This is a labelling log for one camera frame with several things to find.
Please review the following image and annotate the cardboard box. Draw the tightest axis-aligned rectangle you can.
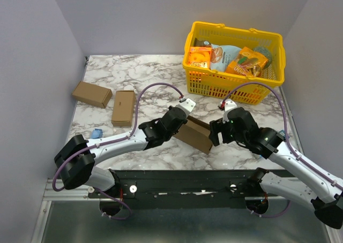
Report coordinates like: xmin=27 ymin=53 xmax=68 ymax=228
xmin=111 ymin=91 xmax=136 ymax=127
xmin=174 ymin=116 xmax=213 ymax=154
xmin=72 ymin=81 xmax=113 ymax=108

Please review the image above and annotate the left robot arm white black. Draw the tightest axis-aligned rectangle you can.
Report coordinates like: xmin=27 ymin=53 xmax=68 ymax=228
xmin=53 ymin=100 xmax=195 ymax=197

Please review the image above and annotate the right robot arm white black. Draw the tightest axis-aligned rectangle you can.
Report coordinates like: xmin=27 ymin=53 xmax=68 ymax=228
xmin=209 ymin=107 xmax=342 ymax=229

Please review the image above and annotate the blue box right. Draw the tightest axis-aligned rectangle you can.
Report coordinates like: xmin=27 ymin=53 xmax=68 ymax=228
xmin=278 ymin=130 xmax=289 ymax=141

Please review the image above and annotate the blue box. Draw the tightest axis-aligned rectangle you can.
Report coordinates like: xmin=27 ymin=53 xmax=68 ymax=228
xmin=278 ymin=130 xmax=289 ymax=141
xmin=91 ymin=128 xmax=103 ymax=139

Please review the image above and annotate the folded cardboard box upright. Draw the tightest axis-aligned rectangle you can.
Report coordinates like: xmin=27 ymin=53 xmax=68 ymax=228
xmin=111 ymin=91 xmax=136 ymax=127

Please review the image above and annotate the orange Daddy snack box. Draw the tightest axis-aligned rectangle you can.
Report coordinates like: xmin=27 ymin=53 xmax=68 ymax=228
xmin=188 ymin=47 xmax=212 ymax=69

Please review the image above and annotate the blue box left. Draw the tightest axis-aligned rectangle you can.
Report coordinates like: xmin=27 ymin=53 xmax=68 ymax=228
xmin=91 ymin=128 xmax=103 ymax=139

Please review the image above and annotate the orange snack bag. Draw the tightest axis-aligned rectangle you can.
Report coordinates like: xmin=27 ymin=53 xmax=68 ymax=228
xmin=226 ymin=47 xmax=268 ymax=77

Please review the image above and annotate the yellow plastic shopping basket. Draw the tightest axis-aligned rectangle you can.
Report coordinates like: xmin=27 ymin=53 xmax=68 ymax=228
xmin=183 ymin=21 xmax=286 ymax=105

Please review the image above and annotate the light blue snack bag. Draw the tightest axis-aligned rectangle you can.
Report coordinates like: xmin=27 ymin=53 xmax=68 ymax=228
xmin=210 ymin=44 xmax=241 ymax=72

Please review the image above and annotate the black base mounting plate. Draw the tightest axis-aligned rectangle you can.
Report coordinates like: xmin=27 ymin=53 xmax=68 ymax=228
xmin=55 ymin=169 xmax=279 ymax=210

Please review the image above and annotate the green scouring pad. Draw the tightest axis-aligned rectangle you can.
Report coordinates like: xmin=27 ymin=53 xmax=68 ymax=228
xmin=253 ymin=46 xmax=272 ymax=66

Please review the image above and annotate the dark brown snack packet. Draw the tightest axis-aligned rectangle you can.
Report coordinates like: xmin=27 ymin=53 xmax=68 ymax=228
xmin=193 ymin=38 xmax=212 ymax=47

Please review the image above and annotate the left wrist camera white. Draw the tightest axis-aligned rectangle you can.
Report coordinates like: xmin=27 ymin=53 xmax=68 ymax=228
xmin=176 ymin=97 xmax=196 ymax=117

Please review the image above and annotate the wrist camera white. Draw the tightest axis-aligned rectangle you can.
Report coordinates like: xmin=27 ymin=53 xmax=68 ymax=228
xmin=176 ymin=97 xmax=196 ymax=117
xmin=218 ymin=99 xmax=237 ymax=123

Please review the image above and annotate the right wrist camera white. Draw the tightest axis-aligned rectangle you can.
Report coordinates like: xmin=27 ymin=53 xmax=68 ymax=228
xmin=218 ymin=99 xmax=237 ymax=123

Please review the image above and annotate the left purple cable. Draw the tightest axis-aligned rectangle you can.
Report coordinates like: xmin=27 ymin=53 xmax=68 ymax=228
xmin=52 ymin=82 xmax=185 ymax=220

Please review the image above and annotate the purple cable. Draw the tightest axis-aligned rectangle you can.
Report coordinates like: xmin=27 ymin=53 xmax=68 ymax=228
xmin=218 ymin=82 xmax=343 ymax=218
xmin=52 ymin=82 xmax=185 ymax=220

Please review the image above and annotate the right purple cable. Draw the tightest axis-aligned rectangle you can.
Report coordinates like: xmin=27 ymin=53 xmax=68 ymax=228
xmin=218 ymin=82 xmax=343 ymax=218

